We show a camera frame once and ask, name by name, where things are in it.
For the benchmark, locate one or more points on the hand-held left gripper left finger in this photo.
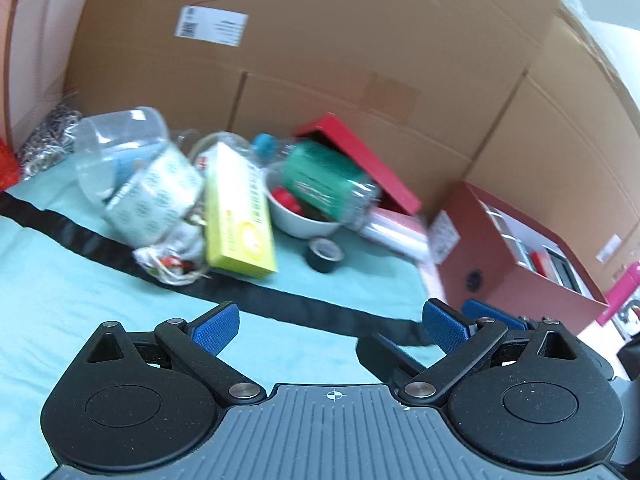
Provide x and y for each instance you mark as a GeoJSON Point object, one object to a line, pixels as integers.
{"type": "Point", "coordinates": [217, 329]}

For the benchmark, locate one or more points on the dark wide tape roll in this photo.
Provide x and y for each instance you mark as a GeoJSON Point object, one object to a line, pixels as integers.
{"type": "Point", "coordinates": [316, 260]}

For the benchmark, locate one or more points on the clear plastic jar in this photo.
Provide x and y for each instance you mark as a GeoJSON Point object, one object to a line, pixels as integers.
{"type": "Point", "coordinates": [110, 145]}

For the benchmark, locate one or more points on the red box lid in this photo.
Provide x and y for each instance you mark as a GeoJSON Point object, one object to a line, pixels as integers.
{"type": "Point", "coordinates": [360, 150]}

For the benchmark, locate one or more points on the clear plastic cup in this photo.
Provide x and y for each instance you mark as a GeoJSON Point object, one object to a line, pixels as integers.
{"type": "Point", "coordinates": [220, 142]}

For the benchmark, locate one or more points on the green label plastic bottle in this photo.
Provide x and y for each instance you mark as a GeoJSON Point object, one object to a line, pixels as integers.
{"type": "Point", "coordinates": [320, 180]}

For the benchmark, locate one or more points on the pile of metal rings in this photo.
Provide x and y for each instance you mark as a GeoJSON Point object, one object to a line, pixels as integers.
{"type": "Point", "coordinates": [50, 135]}

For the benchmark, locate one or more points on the pink paper bag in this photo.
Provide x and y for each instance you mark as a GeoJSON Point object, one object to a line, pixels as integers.
{"type": "Point", "coordinates": [35, 60]}

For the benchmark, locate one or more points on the white bowl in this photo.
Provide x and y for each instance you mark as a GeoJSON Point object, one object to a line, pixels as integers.
{"type": "Point", "coordinates": [300, 227]}

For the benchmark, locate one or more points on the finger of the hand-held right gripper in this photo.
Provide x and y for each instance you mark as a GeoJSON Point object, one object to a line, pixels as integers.
{"type": "Point", "coordinates": [511, 321]}
{"type": "Point", "coordinates": [380, 355]}

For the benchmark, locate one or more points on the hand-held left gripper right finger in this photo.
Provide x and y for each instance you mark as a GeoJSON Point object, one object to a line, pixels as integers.
{"type": "Point", "coordinates": [445, 330]}

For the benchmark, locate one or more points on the red plastic bag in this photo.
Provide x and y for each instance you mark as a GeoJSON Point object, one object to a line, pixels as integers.
{"type": "Point", "coordinates": [7, 165]}

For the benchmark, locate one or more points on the dark red storage box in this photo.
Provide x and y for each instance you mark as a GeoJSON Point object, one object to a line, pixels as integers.
{"type": "Point", "coordinates": [500, 270]}

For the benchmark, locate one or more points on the white fabric herb sachet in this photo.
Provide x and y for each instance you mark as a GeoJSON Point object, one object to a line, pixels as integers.
{"type": "Point", "coordinates": [165, 260]}

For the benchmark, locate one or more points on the pink thermos bottle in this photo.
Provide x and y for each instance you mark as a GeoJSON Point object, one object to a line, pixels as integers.
{"type": "Point", "coordinates": [622, 292]}

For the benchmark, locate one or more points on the large cardboard box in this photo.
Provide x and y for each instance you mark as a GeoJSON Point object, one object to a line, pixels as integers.
{"type": "Point", "coordinates": [300, 60]}

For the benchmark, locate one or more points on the yellow medicine box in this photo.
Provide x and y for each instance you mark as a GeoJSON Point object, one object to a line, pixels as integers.
{"type": "Point", "coordinates": [240, 220]}

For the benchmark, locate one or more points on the teal blanket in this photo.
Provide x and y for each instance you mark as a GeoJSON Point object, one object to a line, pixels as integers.
{"type": "Point", "coordinates": [150, 335]}

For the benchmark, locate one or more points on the white shipping label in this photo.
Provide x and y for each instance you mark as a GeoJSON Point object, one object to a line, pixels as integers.
{"type": "Point", "coordinates": [212, 25]}

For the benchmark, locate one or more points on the small red object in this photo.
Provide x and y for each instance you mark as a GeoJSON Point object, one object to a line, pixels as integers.
{"type": "Point", "coordinates": [287, 200]}

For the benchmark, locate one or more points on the white plastic tube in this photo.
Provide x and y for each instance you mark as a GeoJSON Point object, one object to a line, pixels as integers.
{"type": "Point", "coordinates": [395, 235]}

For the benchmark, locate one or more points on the teal flower patterned tape roll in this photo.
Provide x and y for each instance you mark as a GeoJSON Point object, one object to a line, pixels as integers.
{"type": "Point", "coordinates": [155, 200]}

